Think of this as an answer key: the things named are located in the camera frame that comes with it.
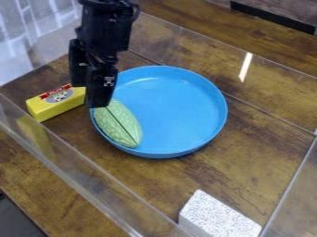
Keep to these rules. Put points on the green bitter gourd toy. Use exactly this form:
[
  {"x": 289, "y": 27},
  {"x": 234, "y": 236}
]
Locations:
[{"x": 118, "y": 123}]

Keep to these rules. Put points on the white speckled foam block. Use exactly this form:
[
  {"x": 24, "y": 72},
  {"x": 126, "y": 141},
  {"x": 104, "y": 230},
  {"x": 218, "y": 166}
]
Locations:
[{"x": 209, "y": 218}]

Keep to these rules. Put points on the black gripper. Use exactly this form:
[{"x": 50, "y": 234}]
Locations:
[{"x": 102, "y": 36}]

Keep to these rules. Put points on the blue round tray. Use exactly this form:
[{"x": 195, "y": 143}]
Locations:
[{"x": 178, "y": 106}]

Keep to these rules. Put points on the clear acrylic front wall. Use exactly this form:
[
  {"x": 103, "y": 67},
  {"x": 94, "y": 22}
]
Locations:
[{"x": 127, "y": 210}]

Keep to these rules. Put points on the yellow block with label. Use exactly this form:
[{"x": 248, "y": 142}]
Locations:
[{"x": 55, "y": 102}]

